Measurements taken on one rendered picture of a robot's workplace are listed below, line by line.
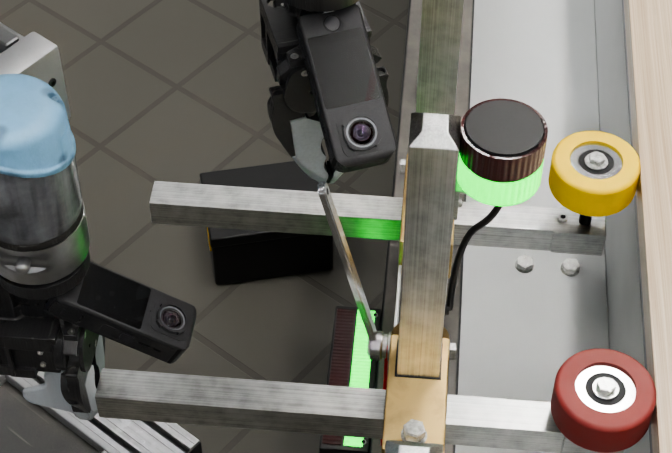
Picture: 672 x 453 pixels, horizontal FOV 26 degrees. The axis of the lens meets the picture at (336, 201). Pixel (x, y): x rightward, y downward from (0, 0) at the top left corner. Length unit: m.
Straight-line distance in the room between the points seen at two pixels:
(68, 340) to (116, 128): 1.54
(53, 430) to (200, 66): 0.98
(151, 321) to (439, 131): 0.28
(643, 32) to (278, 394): 0.54
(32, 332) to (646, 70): 0.65
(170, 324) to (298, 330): 1.21
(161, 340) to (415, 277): 0.20
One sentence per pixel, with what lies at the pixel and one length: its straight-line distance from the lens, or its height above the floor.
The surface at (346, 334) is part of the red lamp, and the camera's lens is 1.45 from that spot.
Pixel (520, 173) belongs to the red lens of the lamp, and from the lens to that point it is 1.01.
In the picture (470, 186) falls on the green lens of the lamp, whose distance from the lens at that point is 1.02.
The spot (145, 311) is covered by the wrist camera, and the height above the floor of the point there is 0.97.
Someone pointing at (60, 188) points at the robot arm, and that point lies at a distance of 1.02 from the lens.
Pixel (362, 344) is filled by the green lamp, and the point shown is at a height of 0.70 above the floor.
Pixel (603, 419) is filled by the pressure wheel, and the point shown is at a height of 0.91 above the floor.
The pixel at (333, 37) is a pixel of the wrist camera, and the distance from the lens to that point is 1.02.
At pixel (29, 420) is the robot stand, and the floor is 0.21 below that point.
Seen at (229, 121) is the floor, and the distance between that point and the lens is 2.65.
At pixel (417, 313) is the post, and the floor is 0.95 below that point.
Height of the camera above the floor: 1.85
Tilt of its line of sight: 48 degrees down
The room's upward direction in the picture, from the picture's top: straight up
